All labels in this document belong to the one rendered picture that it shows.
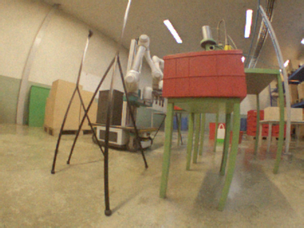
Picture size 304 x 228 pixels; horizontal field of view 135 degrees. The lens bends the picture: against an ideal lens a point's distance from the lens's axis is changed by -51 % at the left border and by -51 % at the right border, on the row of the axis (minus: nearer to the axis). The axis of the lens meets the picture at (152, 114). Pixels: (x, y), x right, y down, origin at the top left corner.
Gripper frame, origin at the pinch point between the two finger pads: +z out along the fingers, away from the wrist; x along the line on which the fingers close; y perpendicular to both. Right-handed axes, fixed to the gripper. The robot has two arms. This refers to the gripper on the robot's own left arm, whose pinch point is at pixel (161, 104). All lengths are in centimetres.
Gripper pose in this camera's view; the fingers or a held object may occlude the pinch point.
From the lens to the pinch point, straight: 195.5
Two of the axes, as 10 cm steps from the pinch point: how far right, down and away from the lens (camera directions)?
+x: 3.7, 0.8, 9.2
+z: -0.7, 10.0, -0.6
